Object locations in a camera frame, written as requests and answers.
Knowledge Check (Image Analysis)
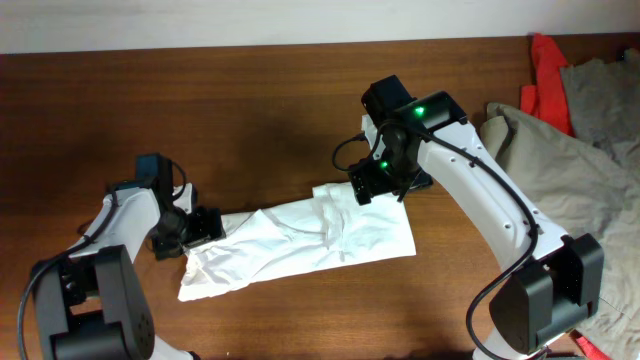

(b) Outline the white t-shirt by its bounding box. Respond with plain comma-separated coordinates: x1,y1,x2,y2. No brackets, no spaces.
178,183,416,302

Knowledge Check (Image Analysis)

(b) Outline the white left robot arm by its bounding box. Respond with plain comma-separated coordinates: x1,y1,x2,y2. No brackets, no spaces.
17,153,226,360

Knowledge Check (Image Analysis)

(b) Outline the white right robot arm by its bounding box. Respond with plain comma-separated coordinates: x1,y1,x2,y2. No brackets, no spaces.
344,75,604,359

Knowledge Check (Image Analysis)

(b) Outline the red garment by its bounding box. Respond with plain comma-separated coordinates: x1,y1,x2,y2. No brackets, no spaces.
520,33,575,137

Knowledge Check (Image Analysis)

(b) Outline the grey-beige garment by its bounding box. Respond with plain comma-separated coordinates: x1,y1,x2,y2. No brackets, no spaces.
480,48,639,359

